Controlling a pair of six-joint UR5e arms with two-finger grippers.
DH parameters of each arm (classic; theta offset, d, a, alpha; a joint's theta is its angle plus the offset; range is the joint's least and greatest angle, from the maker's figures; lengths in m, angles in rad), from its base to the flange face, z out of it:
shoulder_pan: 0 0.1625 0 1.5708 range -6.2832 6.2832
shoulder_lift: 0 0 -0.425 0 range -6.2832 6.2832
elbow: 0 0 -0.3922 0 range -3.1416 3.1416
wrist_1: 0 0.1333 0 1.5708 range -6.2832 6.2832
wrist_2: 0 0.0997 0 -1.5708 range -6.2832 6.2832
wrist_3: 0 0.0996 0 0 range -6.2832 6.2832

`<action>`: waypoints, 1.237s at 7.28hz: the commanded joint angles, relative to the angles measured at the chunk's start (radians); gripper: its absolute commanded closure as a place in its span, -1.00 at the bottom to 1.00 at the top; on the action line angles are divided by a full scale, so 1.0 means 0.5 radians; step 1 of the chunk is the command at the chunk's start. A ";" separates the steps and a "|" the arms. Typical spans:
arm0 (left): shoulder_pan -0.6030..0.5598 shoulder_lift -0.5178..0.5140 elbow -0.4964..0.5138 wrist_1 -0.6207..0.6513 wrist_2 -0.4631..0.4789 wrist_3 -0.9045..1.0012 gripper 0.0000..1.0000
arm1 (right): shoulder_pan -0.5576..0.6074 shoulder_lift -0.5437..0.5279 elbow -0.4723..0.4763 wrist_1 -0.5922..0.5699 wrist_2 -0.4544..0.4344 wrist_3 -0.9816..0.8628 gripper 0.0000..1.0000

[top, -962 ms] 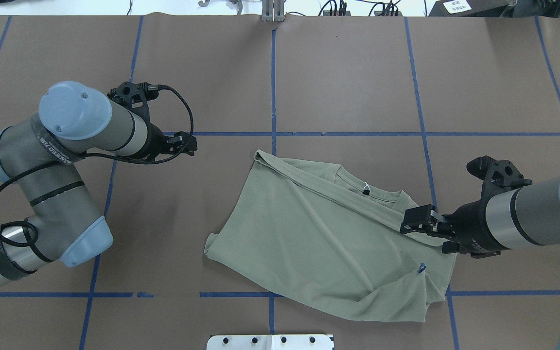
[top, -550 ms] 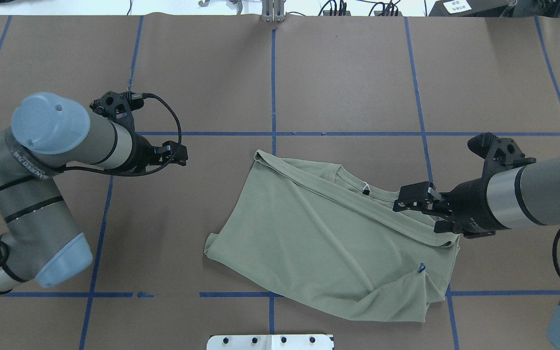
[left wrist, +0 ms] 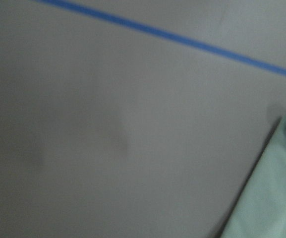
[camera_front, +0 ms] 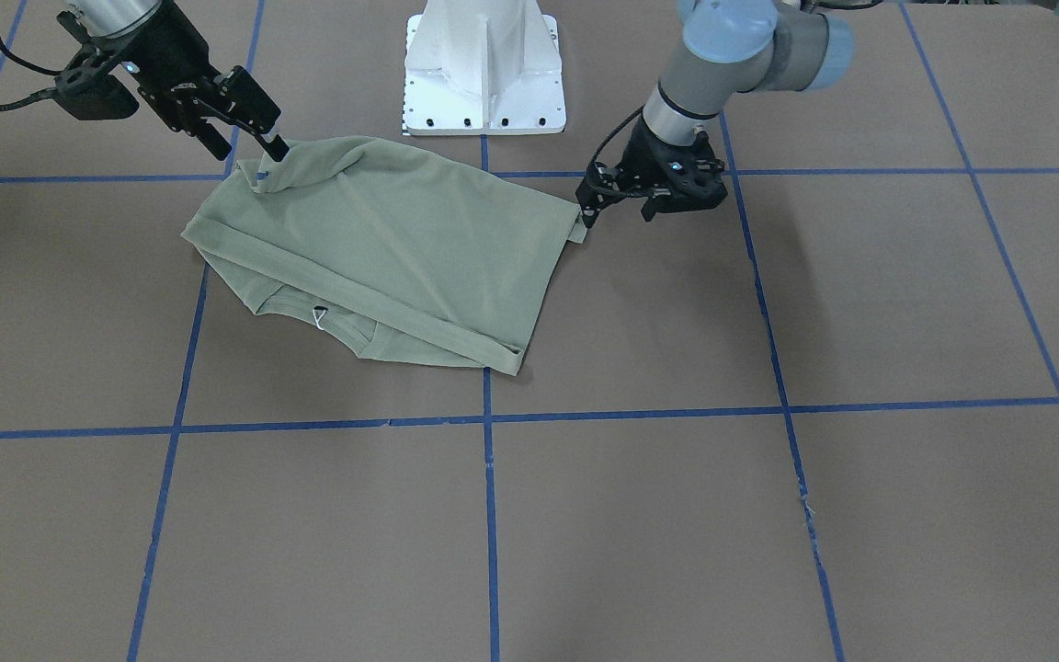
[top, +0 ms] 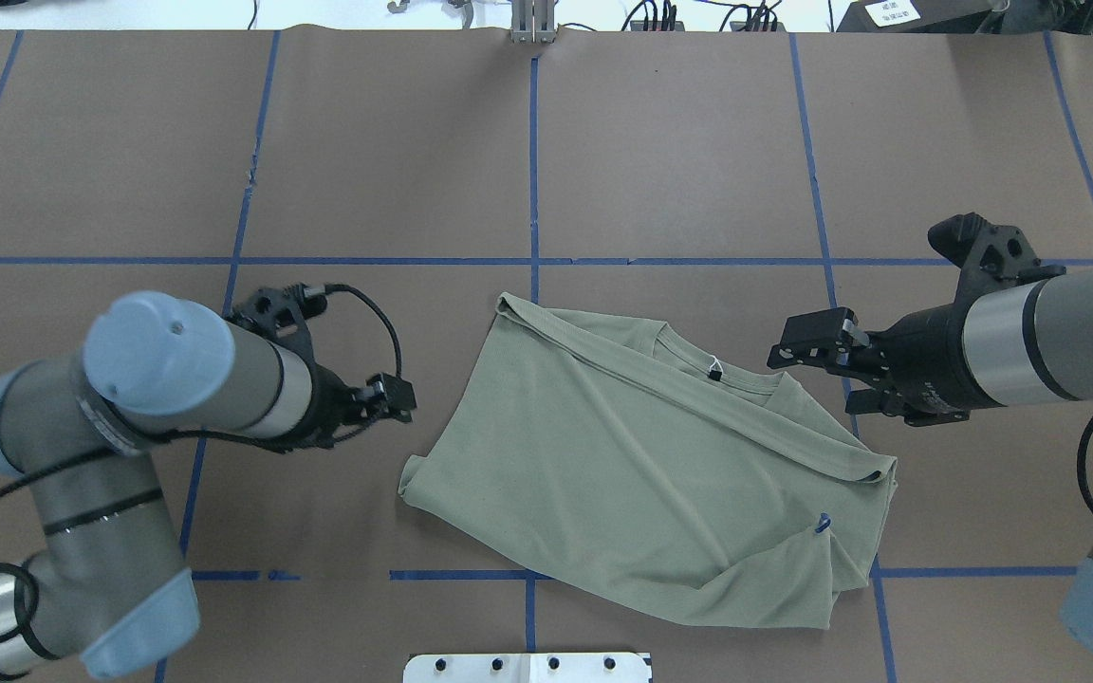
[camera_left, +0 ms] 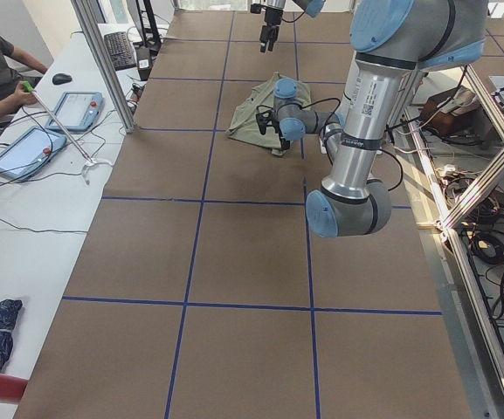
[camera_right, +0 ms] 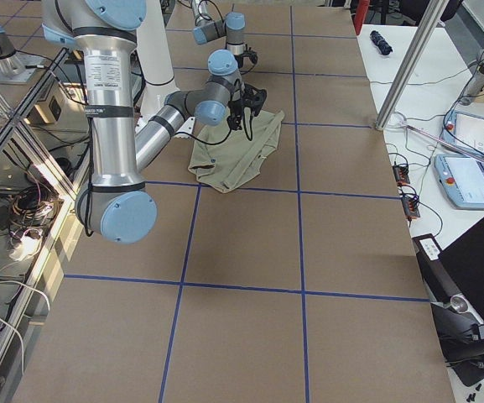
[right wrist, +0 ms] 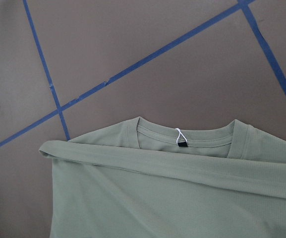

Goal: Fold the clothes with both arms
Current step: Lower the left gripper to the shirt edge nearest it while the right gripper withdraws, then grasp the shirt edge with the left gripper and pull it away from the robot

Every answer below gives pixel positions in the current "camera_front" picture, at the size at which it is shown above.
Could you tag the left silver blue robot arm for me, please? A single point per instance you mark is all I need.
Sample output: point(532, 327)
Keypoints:
point(726, 48)

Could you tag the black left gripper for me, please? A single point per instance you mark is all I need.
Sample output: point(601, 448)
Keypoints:
point(642, 153)

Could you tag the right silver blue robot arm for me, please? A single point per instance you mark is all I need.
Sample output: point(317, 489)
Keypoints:
point(110, 25)

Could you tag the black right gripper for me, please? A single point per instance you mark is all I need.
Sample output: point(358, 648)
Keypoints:
point(165, 57)

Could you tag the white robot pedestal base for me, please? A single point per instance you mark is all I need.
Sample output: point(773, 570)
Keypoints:
point(483, 68)

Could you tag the green long-sleeve shirt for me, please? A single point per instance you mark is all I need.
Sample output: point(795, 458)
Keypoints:
point(400, 254)

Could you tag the brown table cover mat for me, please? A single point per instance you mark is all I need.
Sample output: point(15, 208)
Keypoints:
point(820, 423)

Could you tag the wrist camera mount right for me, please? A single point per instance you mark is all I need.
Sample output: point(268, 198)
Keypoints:
point(88, 90)

